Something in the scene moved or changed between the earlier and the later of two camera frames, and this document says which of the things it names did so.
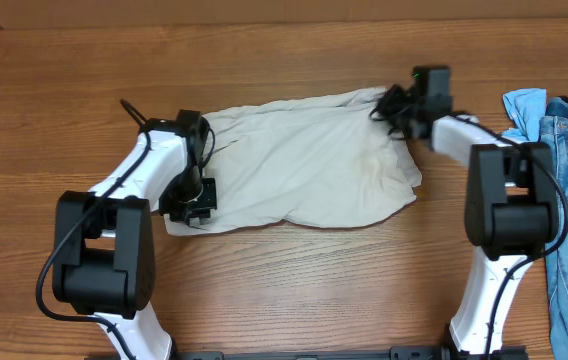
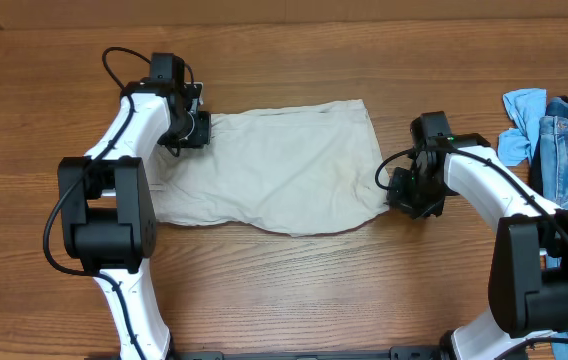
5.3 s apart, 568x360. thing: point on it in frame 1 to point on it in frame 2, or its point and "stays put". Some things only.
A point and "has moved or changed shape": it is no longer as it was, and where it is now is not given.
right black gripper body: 396,111 to 421,192
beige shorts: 321,161 has moved or changed shape
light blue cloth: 526,107 stays put
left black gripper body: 189,195 to 192,130
